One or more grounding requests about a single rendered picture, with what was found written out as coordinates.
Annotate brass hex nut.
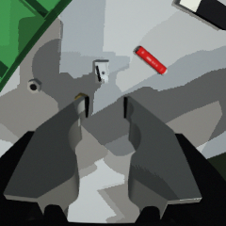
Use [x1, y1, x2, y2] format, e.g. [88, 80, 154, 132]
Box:
[74, 92, 88, 100]

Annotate red battery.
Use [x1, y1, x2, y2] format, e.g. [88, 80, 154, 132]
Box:
[136, 46, 168, 75]

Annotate grey hex nut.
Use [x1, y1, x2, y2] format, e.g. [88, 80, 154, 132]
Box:
[27, 78, 42, 93]

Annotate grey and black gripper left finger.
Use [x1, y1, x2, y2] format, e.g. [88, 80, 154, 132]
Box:
[0, 95, 89, 226]

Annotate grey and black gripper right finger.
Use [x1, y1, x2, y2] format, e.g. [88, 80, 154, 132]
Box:
[123, 96, 226, 226]

